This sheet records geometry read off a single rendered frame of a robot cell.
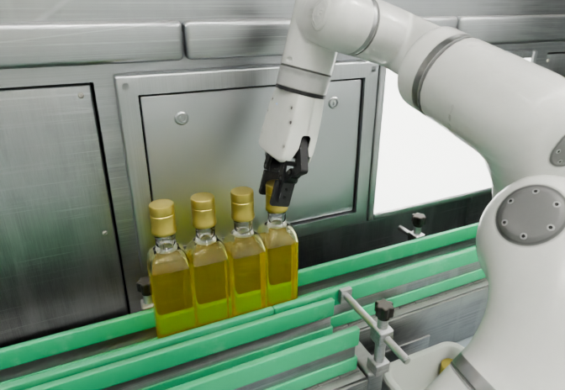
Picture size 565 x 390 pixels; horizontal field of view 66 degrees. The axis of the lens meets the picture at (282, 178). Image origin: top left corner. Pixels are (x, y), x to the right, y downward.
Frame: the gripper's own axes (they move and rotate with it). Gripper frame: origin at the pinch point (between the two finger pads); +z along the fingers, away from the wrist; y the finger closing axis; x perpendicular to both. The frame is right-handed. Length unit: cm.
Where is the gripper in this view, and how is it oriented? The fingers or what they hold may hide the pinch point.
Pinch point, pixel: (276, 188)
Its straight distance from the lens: 66.7
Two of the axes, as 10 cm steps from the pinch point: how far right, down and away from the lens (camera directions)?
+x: 8.8, 1.0, 4.6
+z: -2.4, 9.3, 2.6
